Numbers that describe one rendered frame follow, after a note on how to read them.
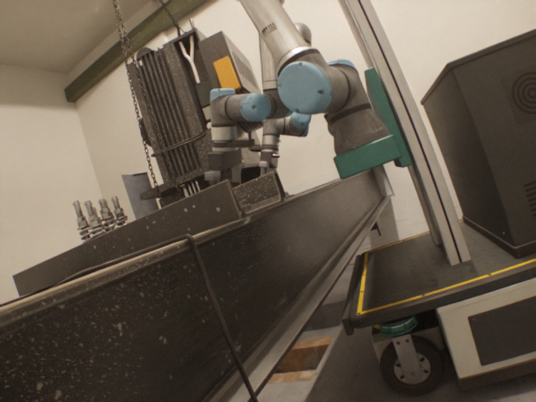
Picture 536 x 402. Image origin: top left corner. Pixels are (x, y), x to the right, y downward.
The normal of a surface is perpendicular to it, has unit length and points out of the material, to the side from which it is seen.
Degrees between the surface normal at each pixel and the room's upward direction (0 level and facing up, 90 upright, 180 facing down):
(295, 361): 90
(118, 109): 90
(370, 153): 90
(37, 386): 90
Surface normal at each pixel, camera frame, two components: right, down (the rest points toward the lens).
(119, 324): 0.84, -0.33
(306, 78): -0.57, 0.32
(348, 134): -0.65, -0.11
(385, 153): -0.29, 0.07
